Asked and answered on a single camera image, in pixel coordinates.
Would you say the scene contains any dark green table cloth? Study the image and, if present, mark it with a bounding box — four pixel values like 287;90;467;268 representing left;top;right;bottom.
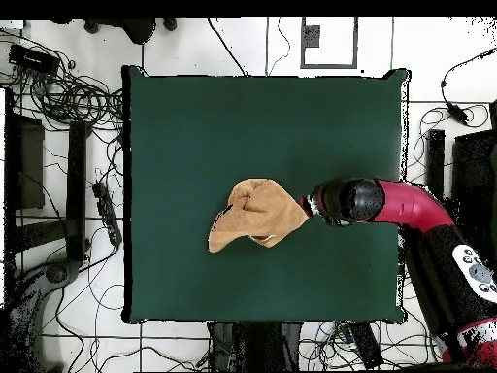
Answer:
120;64;412;325

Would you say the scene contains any black electronics box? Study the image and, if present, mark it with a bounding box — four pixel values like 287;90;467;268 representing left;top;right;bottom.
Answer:
8;43;62;76

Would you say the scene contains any long black power strip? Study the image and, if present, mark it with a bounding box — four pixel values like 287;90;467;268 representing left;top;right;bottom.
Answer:
346;321;385;371

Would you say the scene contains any black cable tangle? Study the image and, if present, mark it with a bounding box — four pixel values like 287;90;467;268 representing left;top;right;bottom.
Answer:
0;30;125;133

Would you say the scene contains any tan terry towel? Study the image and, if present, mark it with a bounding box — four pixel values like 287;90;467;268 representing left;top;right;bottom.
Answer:
207;177;311;254

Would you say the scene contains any dark stand foot with knob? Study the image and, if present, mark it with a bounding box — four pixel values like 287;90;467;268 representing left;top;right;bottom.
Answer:
9;257;83;372

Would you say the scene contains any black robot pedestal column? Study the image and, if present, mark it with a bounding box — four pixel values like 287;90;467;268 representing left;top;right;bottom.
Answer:
207;321;303;372

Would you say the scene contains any dark flat panel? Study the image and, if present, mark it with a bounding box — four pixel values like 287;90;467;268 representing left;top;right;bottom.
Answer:
449;129;497;242
14;114;47;211

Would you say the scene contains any black power adapter with cable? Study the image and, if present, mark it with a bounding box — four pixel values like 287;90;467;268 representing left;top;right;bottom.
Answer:
439;47;497;127

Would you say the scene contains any dark grey square plate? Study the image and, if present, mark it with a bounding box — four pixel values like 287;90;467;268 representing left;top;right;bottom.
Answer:
302;24;322;49

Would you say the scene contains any grey square floor frame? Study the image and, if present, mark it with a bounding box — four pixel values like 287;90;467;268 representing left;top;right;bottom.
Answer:
299;17;359;70

